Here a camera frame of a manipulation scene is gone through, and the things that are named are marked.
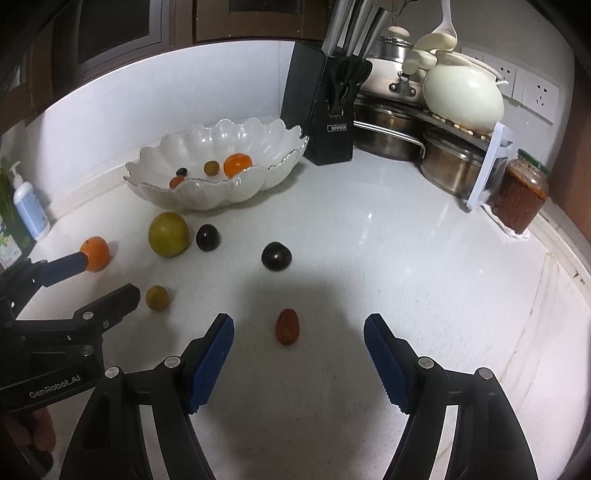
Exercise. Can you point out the black knife block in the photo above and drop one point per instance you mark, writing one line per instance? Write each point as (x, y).
(304, 92)

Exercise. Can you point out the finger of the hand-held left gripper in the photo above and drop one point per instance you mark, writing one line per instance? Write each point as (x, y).
(115, 302)
(60, 267)

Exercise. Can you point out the small green plum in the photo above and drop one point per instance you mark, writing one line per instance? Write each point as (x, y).
(157, 298)
(211, 168)

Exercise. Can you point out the glass jar of red sauce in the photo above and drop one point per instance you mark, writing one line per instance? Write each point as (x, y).
(519, 198)

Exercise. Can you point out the large green plum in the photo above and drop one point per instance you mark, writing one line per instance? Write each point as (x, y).
(168, 234)

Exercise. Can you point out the red jujube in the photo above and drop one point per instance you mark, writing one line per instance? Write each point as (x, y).
(287, 326)

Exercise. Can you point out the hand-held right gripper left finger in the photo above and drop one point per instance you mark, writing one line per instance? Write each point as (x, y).
(210, 364)

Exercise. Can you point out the green dish soap bottle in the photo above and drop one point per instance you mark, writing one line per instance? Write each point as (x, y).
(11, 221)

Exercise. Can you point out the white ceramic pot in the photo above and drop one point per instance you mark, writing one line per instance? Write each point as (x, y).
(461, 94)

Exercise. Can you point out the white wall socket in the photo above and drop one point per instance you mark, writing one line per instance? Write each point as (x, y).
(541, 94)
(511, 76)
(471, 54)

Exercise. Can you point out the white lidded pot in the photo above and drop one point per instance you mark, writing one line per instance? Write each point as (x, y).
(383, 69)

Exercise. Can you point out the dark wooden window frame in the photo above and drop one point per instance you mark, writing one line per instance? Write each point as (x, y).
(184, 23)

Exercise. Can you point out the small red tomato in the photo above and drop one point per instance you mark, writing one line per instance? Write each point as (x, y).
(177, 182)

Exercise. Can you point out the steel pots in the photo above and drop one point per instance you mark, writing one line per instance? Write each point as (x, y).
(489, 166)

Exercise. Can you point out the person's left hand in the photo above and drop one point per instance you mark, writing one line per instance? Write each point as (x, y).
(37, 431)

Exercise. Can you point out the orange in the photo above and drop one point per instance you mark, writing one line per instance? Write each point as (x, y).
(98, 254)
(238, 165)

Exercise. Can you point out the wooden bead trivet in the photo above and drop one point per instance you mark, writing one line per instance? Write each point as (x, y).
(461, 127)

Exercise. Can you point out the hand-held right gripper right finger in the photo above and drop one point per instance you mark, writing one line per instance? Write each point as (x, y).
(388, 364)

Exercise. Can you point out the large steel pot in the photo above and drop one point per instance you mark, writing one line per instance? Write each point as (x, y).
(383, 129)

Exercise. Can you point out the white plastic ladle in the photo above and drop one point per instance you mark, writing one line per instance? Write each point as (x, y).
(446, 14)

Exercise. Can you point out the white scalloped bowl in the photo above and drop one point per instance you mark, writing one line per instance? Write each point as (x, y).
(258, 138)

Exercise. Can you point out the white pump bottle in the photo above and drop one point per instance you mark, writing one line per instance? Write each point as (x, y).
(30, 207)

